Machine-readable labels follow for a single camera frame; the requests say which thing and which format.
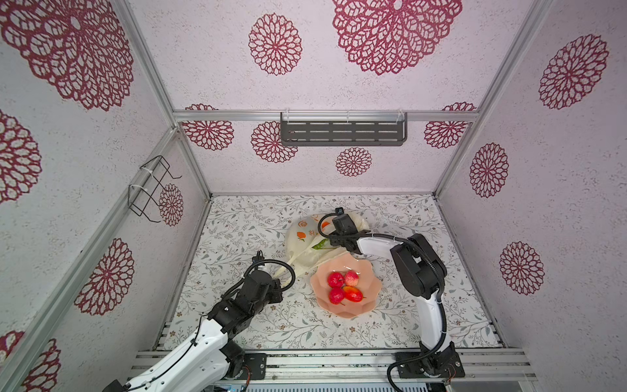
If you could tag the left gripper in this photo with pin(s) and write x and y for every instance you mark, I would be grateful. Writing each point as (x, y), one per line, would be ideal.
(274, 287)

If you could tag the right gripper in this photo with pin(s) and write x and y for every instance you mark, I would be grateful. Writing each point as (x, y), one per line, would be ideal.
(340, 224)

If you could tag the cream plastic fruit bag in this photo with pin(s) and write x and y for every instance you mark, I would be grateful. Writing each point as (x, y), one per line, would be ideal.
(300, 238)

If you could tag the red yellow peach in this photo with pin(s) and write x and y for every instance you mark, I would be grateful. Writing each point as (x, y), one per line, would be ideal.
(351, 278)

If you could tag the red yellow mango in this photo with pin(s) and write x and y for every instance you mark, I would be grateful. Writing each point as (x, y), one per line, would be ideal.
(352, 294)

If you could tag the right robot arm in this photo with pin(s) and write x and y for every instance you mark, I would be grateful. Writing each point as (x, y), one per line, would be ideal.
(419, 268)

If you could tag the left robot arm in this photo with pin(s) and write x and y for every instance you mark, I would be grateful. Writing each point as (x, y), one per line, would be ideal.
(210, 353)

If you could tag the green grape bunch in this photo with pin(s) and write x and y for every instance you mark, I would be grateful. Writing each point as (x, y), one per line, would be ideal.
(323, 245)

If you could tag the pink scalloped bowl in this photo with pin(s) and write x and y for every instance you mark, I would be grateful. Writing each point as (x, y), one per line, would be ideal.
(369, 285)

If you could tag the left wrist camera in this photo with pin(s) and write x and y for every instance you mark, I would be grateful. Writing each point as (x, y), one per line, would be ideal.
(258, 257)

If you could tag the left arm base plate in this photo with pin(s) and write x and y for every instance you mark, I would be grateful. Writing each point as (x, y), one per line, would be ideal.
(247, 365)

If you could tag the grey wall shelf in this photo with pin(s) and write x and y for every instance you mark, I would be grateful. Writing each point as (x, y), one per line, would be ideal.
(343, 131)

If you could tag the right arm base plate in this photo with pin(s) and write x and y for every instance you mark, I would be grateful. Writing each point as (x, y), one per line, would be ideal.
(445, 364)

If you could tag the black wire wall rack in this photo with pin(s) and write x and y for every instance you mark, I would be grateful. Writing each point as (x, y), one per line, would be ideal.
(158, 198)

